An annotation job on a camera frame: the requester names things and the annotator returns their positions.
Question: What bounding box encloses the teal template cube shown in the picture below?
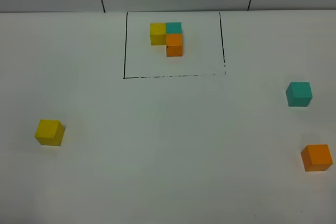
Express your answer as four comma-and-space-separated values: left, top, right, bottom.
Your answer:
165, 22, 182, 34

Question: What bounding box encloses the orange template cube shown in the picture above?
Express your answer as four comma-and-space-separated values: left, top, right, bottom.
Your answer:
166, 34, 183, 57

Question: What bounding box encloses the yellow template cube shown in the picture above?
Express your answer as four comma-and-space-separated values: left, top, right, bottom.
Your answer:
150, 23, 166, 46

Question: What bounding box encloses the loose orange cube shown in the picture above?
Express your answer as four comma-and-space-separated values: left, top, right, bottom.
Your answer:
301, 144, 333, 172

